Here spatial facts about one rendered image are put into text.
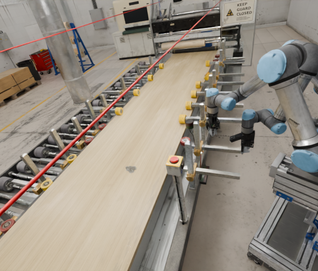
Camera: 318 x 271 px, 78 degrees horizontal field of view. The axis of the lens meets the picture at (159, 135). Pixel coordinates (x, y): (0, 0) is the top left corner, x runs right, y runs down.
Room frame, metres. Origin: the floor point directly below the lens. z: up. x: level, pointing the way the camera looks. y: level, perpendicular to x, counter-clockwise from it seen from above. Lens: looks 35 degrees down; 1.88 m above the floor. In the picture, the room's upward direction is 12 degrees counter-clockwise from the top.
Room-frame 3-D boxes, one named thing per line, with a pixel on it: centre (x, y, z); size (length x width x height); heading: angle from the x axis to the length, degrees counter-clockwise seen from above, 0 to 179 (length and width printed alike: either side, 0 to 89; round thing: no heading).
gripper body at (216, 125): (1.11, -0.38, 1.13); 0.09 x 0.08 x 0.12; 174
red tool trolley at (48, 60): (8.65, 3.90, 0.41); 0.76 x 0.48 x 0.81; 166
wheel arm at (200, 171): (0.93, -0.26, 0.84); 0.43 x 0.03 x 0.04; 64
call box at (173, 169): (0.70, -0.05, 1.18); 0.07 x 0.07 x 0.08; 64
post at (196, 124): (1.15, -0.27, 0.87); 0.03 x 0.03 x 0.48; 64
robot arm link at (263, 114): (1.03, -0.69, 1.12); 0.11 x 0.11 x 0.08; 3
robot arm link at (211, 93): (1.12, -0.38, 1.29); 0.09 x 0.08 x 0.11; 25
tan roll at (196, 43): (3.73, -0.94, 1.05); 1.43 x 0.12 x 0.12; 64
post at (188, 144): (0.93, -0.16, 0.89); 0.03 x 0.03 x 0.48; 64
